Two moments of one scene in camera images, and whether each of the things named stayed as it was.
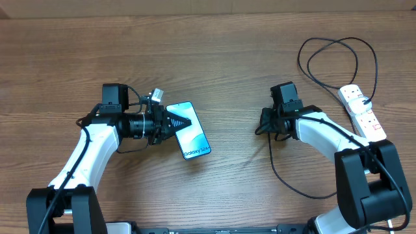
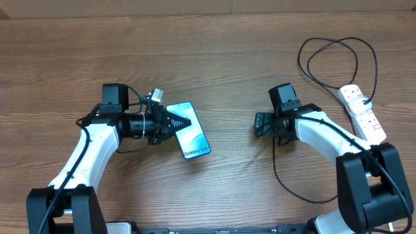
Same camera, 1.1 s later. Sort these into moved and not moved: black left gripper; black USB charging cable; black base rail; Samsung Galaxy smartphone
Moved: black USB charging cable
Not moved: Samsung Galaxy smartphone; black left gripper; black base rail
